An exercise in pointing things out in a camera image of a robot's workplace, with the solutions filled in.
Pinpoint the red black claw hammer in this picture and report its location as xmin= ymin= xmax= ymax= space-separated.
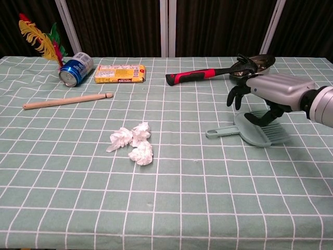
xmin=165 ymin=53 xmax=261 ymax=86

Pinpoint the wooden stick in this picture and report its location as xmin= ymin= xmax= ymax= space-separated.
xmin=22 ymin=93 xmax=114 ymax=110

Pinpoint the teal hand brush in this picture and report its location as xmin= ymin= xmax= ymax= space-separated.
xmin=205 ymin=109 xmax=292 ymax=148

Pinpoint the blue drink can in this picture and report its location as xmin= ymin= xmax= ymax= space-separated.
xmin=58 ymin=52 xmax=94 ymax=88

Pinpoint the dark partition screen white frame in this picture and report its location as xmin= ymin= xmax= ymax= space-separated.
xmin=270 ymin=0 xmax=333 ymax=64
xmin=62 ymin=0 xmax=169 ymax=58
xmin=0 ymin=0 xmax=81 ymax=58
xmin=168 ymin=0 xmax=286 ymax=58

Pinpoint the stainless steel bowl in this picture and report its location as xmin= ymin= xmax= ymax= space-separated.
xmin=230 ymin=54 xmax=276 ymax=79

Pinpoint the white paper ball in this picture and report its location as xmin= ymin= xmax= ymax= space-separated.
xmin=127 ymin=140 xmax=154 ymax=167
xmin=131 ymin=121 xmax=152 ymax=148
xmin=106 ymin=127 xmax=134 ymax=153

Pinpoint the green white checked tablecloth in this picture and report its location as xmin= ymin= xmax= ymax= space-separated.
xmin=0 ymin=56 xmax=333 ymax=250

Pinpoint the colourful feather shuttlecock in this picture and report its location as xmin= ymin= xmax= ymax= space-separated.
xmin=18 ymin=12 xmax=69 ymax=72

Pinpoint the yellow snack packet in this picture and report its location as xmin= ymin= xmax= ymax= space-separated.
xmin=93 ymin=64 xmax=147 ymax=84

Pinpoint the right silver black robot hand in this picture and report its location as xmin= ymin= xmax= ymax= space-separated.
xmin=226 ymin=72 xmax=317 ymax=128

